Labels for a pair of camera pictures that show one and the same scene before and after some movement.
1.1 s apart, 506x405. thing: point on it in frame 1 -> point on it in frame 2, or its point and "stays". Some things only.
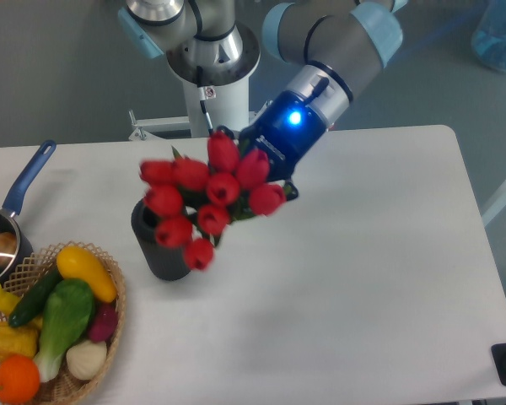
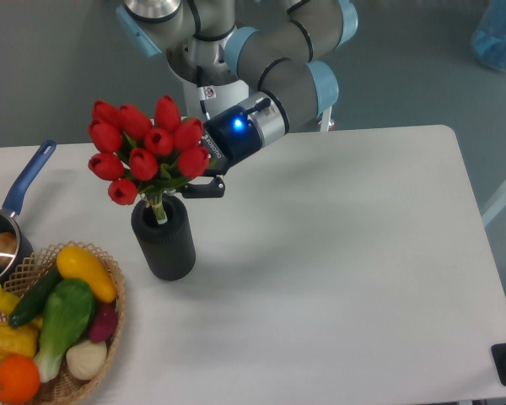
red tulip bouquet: x=193 y=202 -> x=138 y=154
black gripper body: x=284 y=130 -> x=231 y=136
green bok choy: x=67 y=310 stays
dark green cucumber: x=35 y=297 stays
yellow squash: x=74 y=262 stays
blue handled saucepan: x=7 y=244 stays
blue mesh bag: x=497 y=40 stays
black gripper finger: x=291 y=191 -> x=216 y=188
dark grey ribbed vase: x=165 y=262 stays
